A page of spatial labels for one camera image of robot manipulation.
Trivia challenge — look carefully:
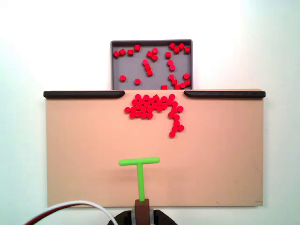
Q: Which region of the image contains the brown tool holder block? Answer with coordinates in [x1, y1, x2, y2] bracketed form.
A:
[135, 198, 150, 225]

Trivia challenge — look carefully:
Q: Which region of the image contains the green T-shaped pusher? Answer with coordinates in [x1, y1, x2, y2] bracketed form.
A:
[119, 157, 161, 202]

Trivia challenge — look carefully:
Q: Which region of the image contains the beige rectangular board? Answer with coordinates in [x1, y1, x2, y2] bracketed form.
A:
[44, 88, 265, 208]

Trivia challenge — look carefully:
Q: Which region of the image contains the grey rectangular tray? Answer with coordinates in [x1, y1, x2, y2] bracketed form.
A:
[110, 39, 194, 90]

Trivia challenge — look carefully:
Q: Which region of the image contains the red white black cable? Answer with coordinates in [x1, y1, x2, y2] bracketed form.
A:
[23, 200, 122, 225]

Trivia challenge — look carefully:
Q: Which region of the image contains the black edge rail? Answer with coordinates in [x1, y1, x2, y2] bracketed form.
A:
[43, 90, 126, 99]
[183, 90, 266, 98]

